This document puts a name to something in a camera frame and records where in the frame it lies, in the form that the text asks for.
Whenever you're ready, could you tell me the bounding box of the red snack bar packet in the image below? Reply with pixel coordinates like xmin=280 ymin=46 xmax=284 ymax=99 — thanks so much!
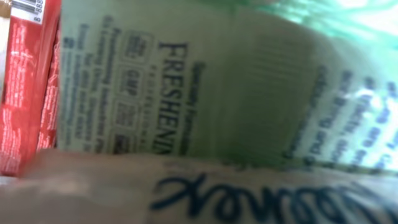
xmin=1 ymin=0 xmax=61 ymax=176

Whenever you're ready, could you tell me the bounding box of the green lid white jar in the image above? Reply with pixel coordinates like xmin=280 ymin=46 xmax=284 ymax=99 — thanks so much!
xmin=58 ymin=0 xmax=397 ymax=174

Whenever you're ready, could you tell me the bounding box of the beige brown snack pouch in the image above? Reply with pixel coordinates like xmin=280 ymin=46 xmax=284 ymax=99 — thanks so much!
xmin=1 ymin=150 xmax=397 ymax=223

